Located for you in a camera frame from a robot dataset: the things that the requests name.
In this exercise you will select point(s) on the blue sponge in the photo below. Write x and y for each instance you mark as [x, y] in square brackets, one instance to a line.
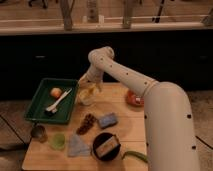
[107, 120]

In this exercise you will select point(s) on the green plastic tray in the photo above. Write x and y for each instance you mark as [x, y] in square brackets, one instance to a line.
[42, 99]

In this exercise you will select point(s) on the white dish brush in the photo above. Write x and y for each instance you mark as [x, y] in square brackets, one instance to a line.
[52, 109]

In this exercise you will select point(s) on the black bowl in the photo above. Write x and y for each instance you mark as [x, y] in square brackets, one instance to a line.
[101, 138]

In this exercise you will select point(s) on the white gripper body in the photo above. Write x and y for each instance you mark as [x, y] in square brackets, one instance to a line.
[93, 76]

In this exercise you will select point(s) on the wooden block in bowl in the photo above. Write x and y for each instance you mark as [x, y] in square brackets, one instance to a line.
[107, 146]

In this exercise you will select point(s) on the metal cup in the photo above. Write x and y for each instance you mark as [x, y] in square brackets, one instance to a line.
[39, 133]

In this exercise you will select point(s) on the orange fruit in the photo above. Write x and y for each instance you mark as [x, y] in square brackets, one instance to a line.
[56, 92]

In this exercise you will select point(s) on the green plastic cup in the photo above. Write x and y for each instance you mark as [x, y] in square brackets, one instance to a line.
[57, 142]

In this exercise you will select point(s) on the red plate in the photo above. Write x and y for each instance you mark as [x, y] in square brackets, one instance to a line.
[134, 100]

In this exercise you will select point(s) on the blue cloth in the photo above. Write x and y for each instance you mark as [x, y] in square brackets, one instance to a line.
[77, 147]

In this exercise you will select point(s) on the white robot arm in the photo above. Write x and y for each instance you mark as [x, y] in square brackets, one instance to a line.
[169, 127]

